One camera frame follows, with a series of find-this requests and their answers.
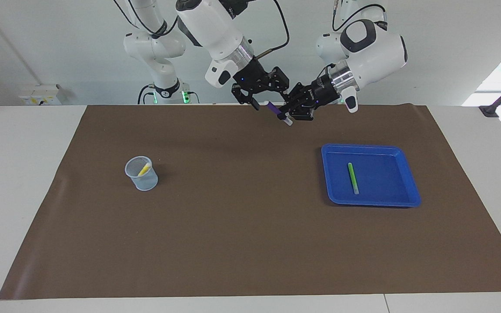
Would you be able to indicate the brown table mat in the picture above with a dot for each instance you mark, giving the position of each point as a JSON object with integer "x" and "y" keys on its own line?
{"x": 250, "y": 217}

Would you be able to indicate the blue plastic tray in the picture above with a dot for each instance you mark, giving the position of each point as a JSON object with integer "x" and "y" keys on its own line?
{"x": 385, "y": 195}

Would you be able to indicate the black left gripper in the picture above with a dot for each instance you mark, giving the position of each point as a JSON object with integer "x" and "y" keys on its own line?
{"x": 326, "y": 90}

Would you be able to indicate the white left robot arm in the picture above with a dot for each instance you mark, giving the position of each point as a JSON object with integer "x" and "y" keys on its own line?
{"x": 376, "y": 52}

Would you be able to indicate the purple marker pen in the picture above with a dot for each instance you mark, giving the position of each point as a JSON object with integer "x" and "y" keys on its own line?
{"x": 273, "y": 108}

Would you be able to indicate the yellow marker pen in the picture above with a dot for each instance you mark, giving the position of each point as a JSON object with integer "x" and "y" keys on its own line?
{"x": 144, "y": 170}

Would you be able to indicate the green marker pen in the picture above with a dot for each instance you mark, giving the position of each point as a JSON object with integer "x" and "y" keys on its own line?
{"x": 352, "y": 177}

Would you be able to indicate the white wall outlet box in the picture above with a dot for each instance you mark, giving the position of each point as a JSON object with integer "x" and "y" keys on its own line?
{"x": 39, "y": 94}

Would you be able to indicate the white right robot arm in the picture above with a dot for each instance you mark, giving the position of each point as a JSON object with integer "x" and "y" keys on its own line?
{"x": 215, "y": 26}

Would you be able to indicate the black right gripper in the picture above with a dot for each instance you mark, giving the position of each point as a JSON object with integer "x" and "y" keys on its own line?
{"x": 255, "y": 74}

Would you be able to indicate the clear plastic cup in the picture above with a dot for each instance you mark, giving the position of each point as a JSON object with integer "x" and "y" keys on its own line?
{"x": 146, "y": 182}

